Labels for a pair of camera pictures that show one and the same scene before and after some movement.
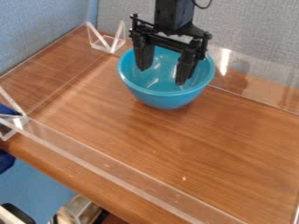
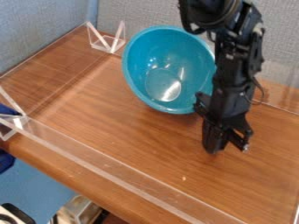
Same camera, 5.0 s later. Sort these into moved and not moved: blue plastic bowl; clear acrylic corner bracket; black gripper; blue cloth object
Moved: black gripper
Not moved: clear acrylic corner bracket; blue cloth object; blue plastic bowl
